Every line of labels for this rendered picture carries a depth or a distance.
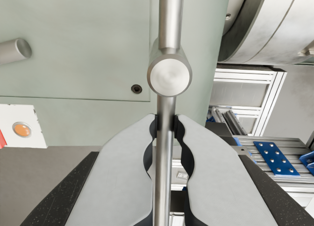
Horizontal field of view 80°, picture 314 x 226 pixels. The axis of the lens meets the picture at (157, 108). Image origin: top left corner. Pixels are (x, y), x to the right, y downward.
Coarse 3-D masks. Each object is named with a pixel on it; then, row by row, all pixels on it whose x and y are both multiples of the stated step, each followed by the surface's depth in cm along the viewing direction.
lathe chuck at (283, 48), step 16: (304, 0) 21; (288, 16) 23; (304, 16) 23; (288, 32) 25; (304, 32) 25; (272, 48) 27; (288, 48) 27; (256, 64) 35; (272, 64) 34; (288, 64) 33
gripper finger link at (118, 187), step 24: (144, 120) 11; (120, 144) 9; (144, 144) 9; (96, 168) 8; (120, 168) 8; (144, 168) 8; (96, 192) 7; (120, 192) 7; (144, 192) 7; (72, 216) 6; (96, 216) 6; (120, 216) 6; (144, 216) 6
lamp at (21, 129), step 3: (15, 126) 27; (18, 126) 27; (21, 126) 27; (24, 126) 27; (15, 129) 27; (18, 129) 27; (21, 129) 27; (24, 129) 27; (27, 129) 27; (18, 132) 28; (21, 132) 28; (24, 132) 28; (27, 132) 28; (21, 135) 28; (24, 135) 28; (27, 135) 28
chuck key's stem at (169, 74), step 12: (156, 48) 11; (168, 48) 10; (180, 48) 11; (156, 60) 9; (168, 60) 8; (180, 60) 9; (156, 72) 9; (168, 72) 9; (180, 72) 9; (192, 72) 9; (156, 84) 9; (168, 84) 9; (180, 84) 9; (168, 96) 10
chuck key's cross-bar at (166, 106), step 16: (160, 0) 9; (176, 0) 9; (160, 16) 9; (176, 16) 9; (160, 32) 10; (176, 32) 9; (160, 48) 10; (176, 48) 10; (160, 96) 11; (176, 96) 12; (160, 112) 12; (160, 128) 12; (160, 144) 13; (160, 160) 13; (160, 176) 13; (160, 192) 14; (160, 208) 14; (160, 224) 14
